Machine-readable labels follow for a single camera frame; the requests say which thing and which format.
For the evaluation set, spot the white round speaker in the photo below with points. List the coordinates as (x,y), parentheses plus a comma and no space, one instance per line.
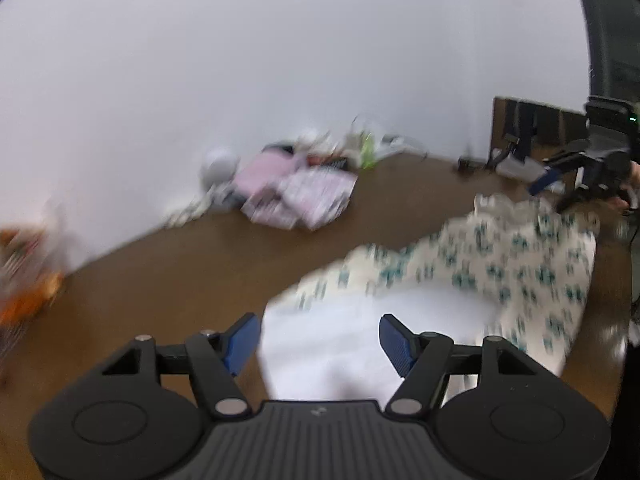
(218,167)

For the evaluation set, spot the person right hand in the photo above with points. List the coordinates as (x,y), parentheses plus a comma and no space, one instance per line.
(631,187)

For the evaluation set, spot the small black box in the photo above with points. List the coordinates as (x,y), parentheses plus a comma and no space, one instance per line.
(280,147)

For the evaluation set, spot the cream green floral garment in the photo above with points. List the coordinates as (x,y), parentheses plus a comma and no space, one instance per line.
(516,270)

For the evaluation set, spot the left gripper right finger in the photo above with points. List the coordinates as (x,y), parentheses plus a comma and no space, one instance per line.
(421,361)

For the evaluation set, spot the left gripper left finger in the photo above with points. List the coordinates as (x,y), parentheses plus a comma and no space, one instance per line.
(215,360)

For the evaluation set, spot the white hair clip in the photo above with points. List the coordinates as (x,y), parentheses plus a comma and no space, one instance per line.
(192,211)

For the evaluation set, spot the dark red tissue box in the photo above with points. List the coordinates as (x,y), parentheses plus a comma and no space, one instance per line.
(336,162)

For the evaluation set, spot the plastic snack bag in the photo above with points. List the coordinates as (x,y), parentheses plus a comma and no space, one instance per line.
(32,272)

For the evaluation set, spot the pink folded garment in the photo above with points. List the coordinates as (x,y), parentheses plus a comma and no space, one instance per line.
(267,167)

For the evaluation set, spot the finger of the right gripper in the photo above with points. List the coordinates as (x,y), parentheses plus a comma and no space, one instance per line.
(547,179)

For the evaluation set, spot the dark wooden board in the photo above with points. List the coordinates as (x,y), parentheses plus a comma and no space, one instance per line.
(528,129)

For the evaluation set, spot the pink floral ruffled dress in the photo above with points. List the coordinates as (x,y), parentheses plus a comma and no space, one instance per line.
(308,199)

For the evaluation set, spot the green spray bottle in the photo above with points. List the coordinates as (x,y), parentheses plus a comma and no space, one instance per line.
(367,150)

